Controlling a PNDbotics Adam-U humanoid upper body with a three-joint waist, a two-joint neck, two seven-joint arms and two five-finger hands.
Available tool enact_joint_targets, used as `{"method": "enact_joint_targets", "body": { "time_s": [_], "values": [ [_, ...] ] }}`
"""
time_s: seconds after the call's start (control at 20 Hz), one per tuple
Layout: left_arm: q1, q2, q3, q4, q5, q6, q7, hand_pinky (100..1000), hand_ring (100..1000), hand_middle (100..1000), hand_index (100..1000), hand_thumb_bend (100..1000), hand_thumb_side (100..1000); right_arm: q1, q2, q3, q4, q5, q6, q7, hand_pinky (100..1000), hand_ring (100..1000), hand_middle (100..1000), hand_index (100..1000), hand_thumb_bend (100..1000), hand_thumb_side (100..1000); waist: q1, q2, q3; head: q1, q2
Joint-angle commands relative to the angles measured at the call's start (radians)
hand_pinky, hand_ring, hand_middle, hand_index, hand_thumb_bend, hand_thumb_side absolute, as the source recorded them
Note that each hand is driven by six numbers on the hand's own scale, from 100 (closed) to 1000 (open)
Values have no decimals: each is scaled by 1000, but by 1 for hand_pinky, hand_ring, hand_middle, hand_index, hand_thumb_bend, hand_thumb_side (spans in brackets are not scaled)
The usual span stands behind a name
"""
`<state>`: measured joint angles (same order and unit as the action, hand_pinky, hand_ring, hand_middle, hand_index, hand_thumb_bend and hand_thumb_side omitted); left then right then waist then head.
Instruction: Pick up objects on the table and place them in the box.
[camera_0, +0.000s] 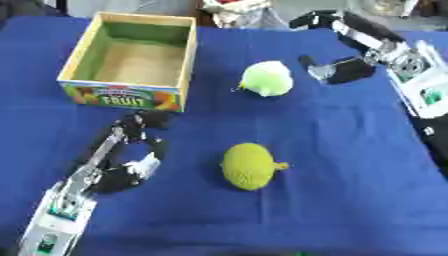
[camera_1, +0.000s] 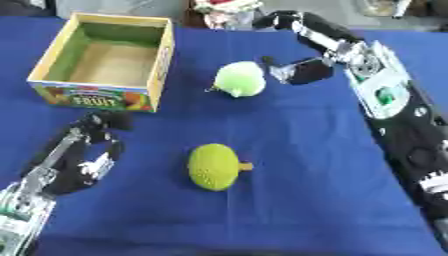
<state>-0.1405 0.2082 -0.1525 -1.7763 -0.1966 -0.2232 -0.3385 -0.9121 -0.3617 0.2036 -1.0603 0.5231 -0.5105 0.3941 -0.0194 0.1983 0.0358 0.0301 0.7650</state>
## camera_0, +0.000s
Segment yellow-green knitted round toy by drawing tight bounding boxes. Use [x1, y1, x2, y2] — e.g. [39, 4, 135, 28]
[218, 142, 291, 192]

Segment cardboard box with green inside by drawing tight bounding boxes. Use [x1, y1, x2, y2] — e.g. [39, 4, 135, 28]
[56, 11, 200, 113]

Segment white bag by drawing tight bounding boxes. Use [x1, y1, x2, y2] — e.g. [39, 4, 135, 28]
[199, 0, 287, 29]

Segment pale green round soft toy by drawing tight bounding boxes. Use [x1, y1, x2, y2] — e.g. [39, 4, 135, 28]
[232, 60, 296, 98]

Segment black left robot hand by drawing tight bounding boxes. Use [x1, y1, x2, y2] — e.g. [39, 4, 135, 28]
[70, 109, 175, 196]

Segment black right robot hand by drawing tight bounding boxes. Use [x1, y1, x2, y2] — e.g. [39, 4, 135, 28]
[287, 9, 408, 86]

